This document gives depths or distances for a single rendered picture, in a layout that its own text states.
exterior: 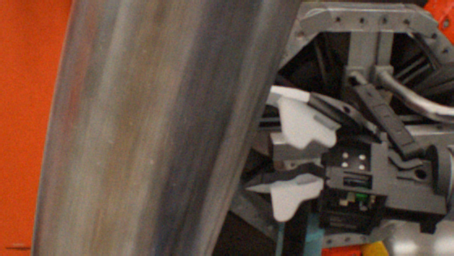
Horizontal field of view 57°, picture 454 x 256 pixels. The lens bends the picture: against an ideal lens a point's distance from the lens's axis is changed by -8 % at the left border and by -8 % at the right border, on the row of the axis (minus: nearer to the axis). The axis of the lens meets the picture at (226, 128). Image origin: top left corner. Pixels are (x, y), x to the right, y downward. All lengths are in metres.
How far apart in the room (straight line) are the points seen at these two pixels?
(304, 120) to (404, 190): 0.11
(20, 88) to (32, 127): 0.05
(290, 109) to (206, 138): 0.25
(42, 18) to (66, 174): 0.29
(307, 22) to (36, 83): 0.46
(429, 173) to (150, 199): 0.33
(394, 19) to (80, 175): 0.72
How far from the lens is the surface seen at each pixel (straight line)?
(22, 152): 0.51
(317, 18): 0.77
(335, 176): 0.39
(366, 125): 0.43
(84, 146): 0.16
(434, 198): 0.43
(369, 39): 0.82
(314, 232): 0.84
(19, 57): 0.47
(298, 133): 0.39
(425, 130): 0.72
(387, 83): 0.80
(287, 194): 0.49
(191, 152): 0.15
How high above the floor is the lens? 1.29
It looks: 29 degrees down
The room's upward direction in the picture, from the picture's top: straight up
